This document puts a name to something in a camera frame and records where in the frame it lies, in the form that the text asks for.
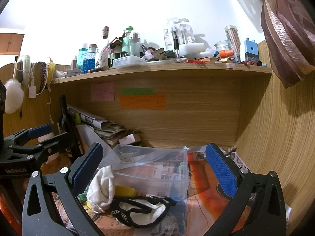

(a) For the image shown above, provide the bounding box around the white cloth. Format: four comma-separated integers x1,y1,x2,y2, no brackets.
86,165,115,214

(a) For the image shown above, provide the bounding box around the blue liquid bottle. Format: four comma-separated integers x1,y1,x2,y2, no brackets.
82,44,97,74

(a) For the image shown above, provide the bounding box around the white fluffy pompom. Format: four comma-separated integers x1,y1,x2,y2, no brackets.
5,79,24,114

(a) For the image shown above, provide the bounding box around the yellow rectangular sponge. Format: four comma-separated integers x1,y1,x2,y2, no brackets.
114,185,137,198

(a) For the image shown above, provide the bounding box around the green patterned cloth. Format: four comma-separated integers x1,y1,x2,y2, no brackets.
77,186,89,203

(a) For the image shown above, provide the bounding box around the small white box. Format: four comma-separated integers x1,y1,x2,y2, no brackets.
119,133,141,145

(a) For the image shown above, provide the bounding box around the rolled newspaper stack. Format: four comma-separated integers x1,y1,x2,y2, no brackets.
67,105,127,148

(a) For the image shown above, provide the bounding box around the yellow round sponge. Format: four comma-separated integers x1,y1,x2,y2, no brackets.
85,201,92,210

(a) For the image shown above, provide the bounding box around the orange sticky note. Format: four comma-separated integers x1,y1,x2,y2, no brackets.
120,94,167,110

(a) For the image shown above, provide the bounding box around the grey knitted cloth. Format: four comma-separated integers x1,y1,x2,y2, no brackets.
151,213,179,236

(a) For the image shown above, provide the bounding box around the orange cap bottle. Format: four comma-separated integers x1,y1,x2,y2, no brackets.
218,50,234,59

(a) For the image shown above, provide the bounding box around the blue plastic block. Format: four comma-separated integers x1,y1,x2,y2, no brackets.
245,38,259,63

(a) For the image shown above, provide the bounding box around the dark wine bottle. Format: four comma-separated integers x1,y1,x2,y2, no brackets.
59,95,84,160

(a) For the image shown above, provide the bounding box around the beige ceramic mug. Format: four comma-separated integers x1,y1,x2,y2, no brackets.
38,133,60,165

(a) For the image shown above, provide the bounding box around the tall glass jar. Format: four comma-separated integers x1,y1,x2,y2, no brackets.
224,25,241,61

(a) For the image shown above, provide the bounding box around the green sticky note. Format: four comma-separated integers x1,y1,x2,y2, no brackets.
122,88,155,95

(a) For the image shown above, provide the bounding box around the green cap spray bottle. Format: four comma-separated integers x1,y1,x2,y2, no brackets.
121,26,133,57

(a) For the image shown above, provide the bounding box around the pink sticky note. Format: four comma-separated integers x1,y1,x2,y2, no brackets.
91,83,115,102

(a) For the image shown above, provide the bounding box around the clear flat plastic container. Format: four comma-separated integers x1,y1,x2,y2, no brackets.
113,55,146,69

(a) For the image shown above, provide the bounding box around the clear plastic storage box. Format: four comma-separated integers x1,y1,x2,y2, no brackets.
98,144,190,199

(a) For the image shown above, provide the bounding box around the wooden shelf board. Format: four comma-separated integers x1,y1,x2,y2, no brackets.
52,62,272,84

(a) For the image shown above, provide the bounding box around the beaded headband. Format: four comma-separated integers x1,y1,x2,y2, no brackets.
36,61,48,95

